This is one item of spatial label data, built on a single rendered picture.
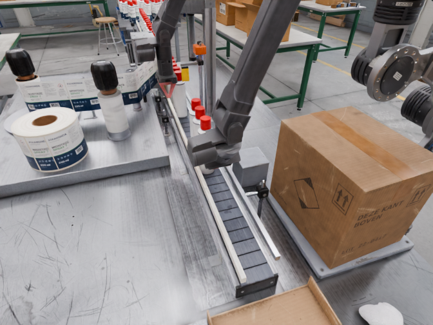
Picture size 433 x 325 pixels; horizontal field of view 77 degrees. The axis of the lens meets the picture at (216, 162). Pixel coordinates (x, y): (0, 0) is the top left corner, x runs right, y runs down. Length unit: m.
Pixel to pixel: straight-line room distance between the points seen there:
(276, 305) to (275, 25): 0.59
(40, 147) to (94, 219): 0.30
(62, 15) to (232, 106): 8.28
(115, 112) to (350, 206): 0.85
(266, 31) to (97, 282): 0.68
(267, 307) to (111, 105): 0.83
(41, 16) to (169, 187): 8.06
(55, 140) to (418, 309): 1.10
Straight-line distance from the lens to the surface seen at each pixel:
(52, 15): 8.78
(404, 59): 1.17
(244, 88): 0.58
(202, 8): 1.19
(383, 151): 0.73
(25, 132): 1.06
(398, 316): 0.77
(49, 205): 1.04
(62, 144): 1.04
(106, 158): 1.08
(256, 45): 0.56
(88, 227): 0.92
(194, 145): 0.62
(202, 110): 0.88
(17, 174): 1.15
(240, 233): 0.76
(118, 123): 1.12
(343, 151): 0.69
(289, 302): 0.73
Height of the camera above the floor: 1.48
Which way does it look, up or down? 38 degrees down
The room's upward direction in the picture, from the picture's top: straight up
